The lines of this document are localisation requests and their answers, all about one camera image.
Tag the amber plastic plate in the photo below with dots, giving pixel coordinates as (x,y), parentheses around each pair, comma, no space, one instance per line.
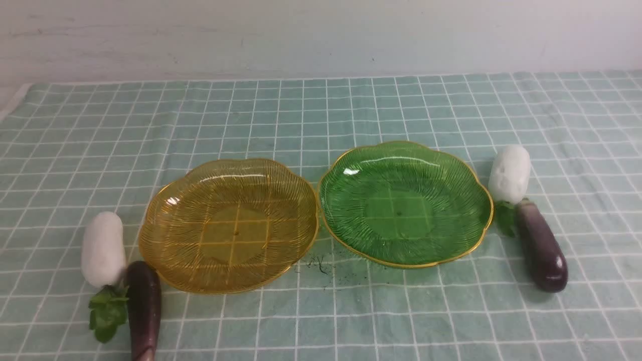
(229,226)

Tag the purple eggplant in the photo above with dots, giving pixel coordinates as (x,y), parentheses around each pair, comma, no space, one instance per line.
(545,261)
(144,309)

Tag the white radish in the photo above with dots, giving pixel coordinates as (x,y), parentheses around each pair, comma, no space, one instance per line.
(103,263)
(508,183)

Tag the green plastic plate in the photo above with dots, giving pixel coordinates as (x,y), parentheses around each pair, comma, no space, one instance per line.
(404,205)

